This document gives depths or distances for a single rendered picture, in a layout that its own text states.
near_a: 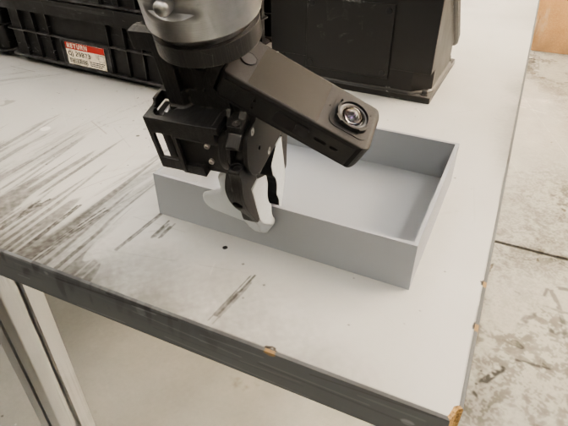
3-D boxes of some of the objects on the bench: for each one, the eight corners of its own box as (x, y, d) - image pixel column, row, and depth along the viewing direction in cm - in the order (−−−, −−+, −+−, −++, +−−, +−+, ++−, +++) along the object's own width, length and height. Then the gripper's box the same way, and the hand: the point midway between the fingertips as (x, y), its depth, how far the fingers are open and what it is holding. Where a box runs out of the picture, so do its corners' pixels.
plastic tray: (450, 181, 59) (459, 143, 56) (408, 290, 44) (417, 246, 41) (249, 136, 68) (248, 101, 65) (160, 213, 54) (152, 172, 51)
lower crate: (274, 46, 100) (273, -19, 93) (182, 99, 78) (172, 20, 71) (122, 21, 115) (112, -36, 108) (11, 59, 94) (-12, -9, 87)
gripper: (172, -22, 36) (228, 177, 53) (100, 51, 31) (187, 248, 47) (282, -14, 34) (304, 193, 50) (223, 68, 28) (270, 270, 45)
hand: (272, 218), depth 47 cm, fingers closed, pressing on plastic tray
